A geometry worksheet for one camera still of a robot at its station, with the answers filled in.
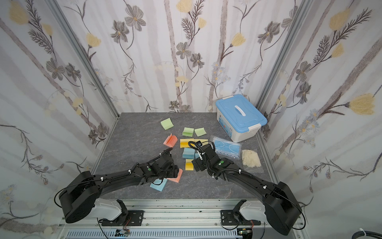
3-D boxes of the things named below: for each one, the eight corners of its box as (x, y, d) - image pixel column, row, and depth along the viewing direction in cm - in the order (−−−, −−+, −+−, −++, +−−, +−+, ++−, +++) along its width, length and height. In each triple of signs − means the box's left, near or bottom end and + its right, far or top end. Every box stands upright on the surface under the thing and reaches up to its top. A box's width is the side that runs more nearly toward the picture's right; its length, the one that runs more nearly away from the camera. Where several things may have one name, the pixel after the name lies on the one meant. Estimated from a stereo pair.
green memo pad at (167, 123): (164, 130, 114) (164, 127, 111) (160, 123, 118) (160, 121, 115) (174, 126, 116) (173, 123, 114) (170, 120, 121) (169, 117, 118)
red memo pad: (163, 144, 105) (162, 141, 102) (170, 136, 110) (169, 132, 107) (172, 148, 103) (171, 145, 100) (178, 139, 108) (178, 136, 105)
